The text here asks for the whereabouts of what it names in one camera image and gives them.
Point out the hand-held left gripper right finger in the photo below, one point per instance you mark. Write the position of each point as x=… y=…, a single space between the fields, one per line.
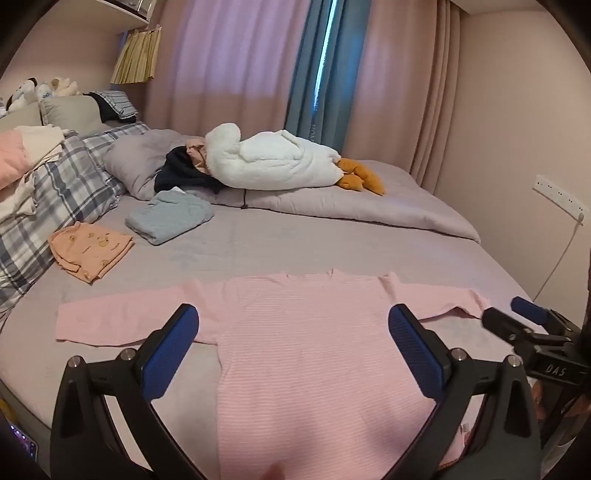
x=415 y=355

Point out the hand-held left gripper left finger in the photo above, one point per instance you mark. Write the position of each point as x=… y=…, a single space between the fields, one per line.
x=171 y=350

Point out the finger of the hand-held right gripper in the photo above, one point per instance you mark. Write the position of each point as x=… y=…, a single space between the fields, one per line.
x=535 y=308
x=496 y=323

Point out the pink striped long-sleeve shirt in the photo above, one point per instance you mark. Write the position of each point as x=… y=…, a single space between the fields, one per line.
x=314 y=360

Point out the person's right hand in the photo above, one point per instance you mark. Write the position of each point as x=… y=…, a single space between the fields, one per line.
x=538 y=401

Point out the white power strip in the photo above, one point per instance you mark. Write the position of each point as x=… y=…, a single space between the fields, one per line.
x=554 y=191

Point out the bed with mauve sheet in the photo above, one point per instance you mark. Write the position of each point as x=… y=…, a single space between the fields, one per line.
x=258 y=258

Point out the folded orange printed garment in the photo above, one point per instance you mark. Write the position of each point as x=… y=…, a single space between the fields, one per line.
x=87 y=249

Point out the folded grey-blue garment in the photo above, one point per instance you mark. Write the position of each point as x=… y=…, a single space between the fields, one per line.
x=166 y=217

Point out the phone with lit screen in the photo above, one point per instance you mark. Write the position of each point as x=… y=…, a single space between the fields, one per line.
x=23 y=441

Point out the dark navy garment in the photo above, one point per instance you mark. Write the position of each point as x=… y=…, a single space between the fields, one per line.
x=180 y=173

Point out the grey duvet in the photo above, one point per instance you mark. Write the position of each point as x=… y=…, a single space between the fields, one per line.
x=323 y=203

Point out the plaid pillow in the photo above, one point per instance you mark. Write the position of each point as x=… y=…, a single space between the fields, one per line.
x=69 y=184

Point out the small pink garment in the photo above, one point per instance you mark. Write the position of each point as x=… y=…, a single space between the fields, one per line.
x=196 y=154

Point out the white goose plush toy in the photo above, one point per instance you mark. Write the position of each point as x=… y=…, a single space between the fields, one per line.
x=277 y=161

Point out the black cloth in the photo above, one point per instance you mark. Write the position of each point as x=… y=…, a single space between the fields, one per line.
x=104 y=112

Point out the cream folded cloth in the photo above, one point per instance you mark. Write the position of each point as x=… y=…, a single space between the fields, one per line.
x=41 y=138

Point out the pink folded cloth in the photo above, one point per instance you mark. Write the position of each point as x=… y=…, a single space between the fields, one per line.
x=11 y=157

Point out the striped grey folded cloth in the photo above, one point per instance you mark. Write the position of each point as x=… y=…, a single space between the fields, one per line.
x=119 y=101

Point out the beige pillow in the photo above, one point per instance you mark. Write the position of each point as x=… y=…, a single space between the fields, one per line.
x=21 y=117
x=74 y=113

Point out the pink curtain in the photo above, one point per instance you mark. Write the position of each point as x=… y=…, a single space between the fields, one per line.
x=221 y=60
x=397 y=83

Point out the blue curtain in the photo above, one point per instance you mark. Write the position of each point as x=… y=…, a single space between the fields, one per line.
x=309 y=92

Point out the cream plush toy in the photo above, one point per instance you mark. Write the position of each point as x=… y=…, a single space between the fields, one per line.
x=63 y=86

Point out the small white plush toy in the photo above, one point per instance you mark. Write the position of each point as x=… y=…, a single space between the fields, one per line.
x=45 y=91

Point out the yellow pleated hanging cloth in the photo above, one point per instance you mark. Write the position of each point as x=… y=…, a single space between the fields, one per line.
x=136 y=57

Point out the black and white plush toy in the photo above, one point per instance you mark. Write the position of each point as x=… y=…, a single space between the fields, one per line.
x=21 y=92

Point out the white wall shelf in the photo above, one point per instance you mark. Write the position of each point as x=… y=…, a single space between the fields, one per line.
x=124 y=11

